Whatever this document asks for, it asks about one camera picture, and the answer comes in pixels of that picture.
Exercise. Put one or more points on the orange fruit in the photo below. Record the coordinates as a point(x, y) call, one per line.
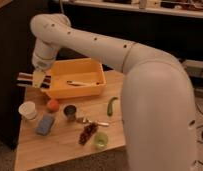
point(52, 105)

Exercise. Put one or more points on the dark metal cup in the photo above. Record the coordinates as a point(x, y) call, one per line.
point(70, 112)

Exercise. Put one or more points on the green chili pepper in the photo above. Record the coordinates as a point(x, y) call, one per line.
point(110, 106)

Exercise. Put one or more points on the orange plastic bin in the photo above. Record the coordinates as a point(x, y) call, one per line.
point(82, 70)

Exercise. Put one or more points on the wooden table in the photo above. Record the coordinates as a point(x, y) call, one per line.
point(61, 144)

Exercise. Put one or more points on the blue sponge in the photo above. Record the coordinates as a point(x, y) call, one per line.
point(45, 124)

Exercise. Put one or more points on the silver metal tool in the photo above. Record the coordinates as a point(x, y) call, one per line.
point(84, 120)

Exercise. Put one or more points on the white marker in bin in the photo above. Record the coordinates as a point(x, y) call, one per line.
point(77, 83)

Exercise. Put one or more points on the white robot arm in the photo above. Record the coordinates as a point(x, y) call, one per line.
point(157, 97)

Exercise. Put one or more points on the white paper cup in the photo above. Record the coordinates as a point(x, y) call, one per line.
point(28, 110)

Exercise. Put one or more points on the bunch of dark grapes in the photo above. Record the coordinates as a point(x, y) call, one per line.
point(86, 134)

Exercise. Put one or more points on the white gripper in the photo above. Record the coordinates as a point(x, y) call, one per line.
point(42, 60)

